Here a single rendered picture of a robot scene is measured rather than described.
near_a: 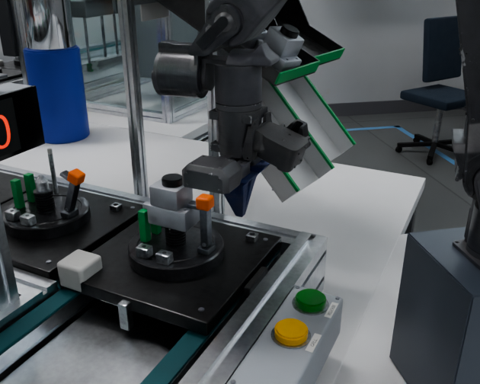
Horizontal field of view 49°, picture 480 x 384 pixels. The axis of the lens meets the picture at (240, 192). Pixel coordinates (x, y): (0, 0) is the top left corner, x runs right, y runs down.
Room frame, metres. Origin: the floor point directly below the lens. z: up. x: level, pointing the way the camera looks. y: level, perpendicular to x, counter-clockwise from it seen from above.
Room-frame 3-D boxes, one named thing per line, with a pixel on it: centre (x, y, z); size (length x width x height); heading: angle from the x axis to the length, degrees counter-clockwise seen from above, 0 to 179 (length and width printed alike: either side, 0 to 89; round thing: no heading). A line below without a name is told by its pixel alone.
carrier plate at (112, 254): (0.68, 0.09, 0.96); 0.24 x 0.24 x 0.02; 64
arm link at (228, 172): (0.64, 0.00, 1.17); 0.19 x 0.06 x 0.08; 154
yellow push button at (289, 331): (0.51, -0.06, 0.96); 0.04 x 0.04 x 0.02
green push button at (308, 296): (0.57, -0.09, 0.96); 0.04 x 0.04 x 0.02
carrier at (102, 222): (0.79, 0.32, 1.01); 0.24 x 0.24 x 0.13; 64
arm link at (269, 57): (0.64, 0.00, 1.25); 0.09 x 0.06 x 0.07; 70
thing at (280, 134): (0.62, -0.05, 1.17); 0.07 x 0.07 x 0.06; 61
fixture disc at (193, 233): (0.68, 0.09, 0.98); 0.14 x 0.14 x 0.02
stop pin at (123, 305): (0.57, 0.15, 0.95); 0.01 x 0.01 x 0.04; 64
